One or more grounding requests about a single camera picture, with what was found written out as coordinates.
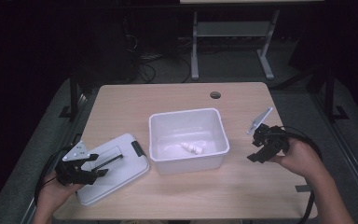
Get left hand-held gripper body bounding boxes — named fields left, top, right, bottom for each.
left=54, top=140, right=99, bottom=187

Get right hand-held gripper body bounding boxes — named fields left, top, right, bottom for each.
left=246, top=106, right=291, bottom=161

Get black floor cables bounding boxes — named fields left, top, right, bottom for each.
left=122, top=34, right=194, bottom=84

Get grey metal stand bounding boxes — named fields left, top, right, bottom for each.
left=190, top=9, right=282, bottom=81

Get small white dropper bottle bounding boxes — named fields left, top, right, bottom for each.
left=180, top=142, right=204, bottom=156

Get person's left hand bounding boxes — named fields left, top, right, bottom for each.
left=36, top=177, right=86, bottom=217

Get left hand-held gripper cable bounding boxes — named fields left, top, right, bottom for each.
left=33, top=145, right=76, bottom=207

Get white box lid black handle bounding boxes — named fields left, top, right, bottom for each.
left=75, top=133, right=151, bottom=207

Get hand-held gripper cable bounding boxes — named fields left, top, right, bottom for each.
left=278, top=125, right=324, bottom=224
left=33, top=145, right=76, bottom=207

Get right hand-held gripper cable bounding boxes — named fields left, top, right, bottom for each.
left=278, top=125, right=324, bottom=224

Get aluminium floor rail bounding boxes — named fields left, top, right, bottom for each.
left=310, top=91, right=358, bottom=216
left=20, top=92, right=98, bottom=224

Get person's right hand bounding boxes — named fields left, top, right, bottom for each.
left=268, top=135, right=328, bottom=183

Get white storage box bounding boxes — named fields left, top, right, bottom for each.
left=148, top=107, right=231, bottom=175

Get black metal post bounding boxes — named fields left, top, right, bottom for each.
left=58, top=66, right=86, bottom=121
left=306, top=62, right=350, bottom=123

